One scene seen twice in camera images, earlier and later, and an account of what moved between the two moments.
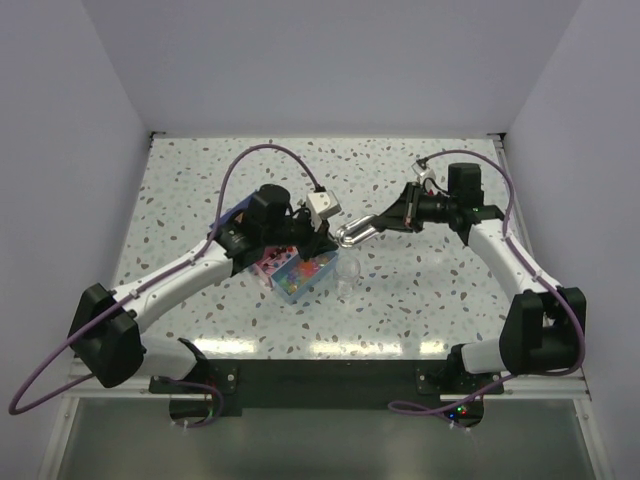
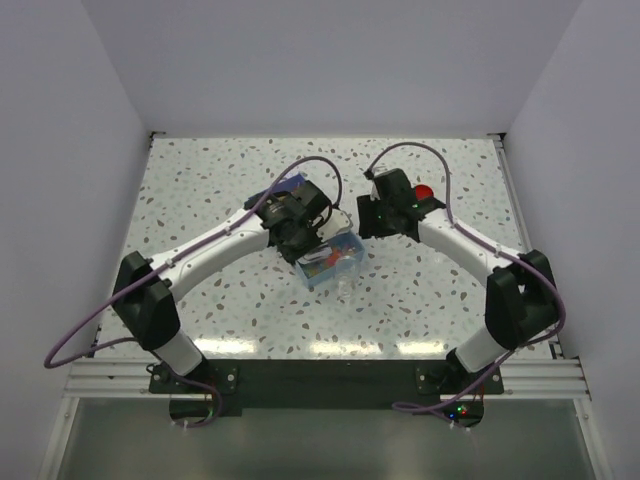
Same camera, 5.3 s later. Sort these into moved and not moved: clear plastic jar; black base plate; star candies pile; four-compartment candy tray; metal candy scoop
Moved: metal candy scoop; four-compartment candy tray; star candies pile
Not moved: clear plastic jar; black base plate
